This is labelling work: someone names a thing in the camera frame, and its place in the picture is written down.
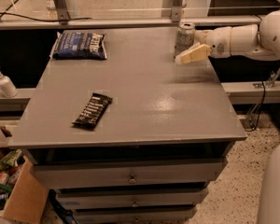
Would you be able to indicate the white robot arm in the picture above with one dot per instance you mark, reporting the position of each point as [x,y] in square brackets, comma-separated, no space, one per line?
[258,42]

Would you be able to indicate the white pump bottle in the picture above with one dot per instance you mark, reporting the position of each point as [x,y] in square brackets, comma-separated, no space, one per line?
[7,87]

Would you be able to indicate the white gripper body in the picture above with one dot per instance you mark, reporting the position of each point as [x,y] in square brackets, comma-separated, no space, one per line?
[218,42]

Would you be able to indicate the cardboard box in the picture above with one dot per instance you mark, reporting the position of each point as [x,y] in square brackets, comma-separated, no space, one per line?
[27,200]

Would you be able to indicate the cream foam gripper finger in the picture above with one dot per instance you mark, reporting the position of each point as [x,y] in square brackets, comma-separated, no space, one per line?
[195,53]
[203,36]

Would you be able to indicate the top drawer knob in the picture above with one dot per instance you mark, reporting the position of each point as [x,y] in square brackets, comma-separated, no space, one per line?
[132,180]

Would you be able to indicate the black candy bar wrapper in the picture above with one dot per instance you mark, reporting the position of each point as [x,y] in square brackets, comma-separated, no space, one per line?
[93,111]

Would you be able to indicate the green snack bag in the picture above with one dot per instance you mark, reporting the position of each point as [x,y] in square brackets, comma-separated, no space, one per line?
[10,160]

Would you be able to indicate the metal rail frame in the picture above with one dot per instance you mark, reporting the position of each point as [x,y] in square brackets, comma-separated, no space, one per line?
[95,14]

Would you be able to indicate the silver 7up soda can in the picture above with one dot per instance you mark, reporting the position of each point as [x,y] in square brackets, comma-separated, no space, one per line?
[184,38]

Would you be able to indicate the grey drawer cabinet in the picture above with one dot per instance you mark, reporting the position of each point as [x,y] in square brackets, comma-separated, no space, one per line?
[169,126]

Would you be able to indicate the blue chip bag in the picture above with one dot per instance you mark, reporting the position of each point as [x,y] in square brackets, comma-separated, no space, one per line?
[79,45]

